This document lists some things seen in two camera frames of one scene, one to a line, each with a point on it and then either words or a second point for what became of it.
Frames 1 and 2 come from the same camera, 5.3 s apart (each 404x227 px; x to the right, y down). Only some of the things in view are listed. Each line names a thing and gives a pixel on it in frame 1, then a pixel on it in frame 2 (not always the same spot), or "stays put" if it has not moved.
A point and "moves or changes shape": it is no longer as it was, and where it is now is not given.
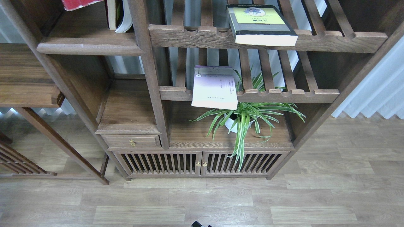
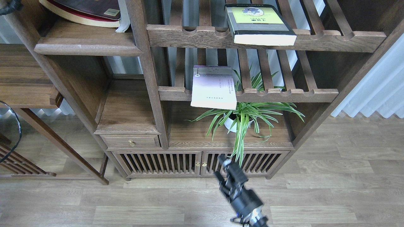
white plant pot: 229,122 stays put
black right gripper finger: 196,224 -> 244,201
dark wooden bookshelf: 210,89 stays put
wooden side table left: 24,83 stays put
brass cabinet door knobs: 198,164 stays put
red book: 68,5 moves or changes shape
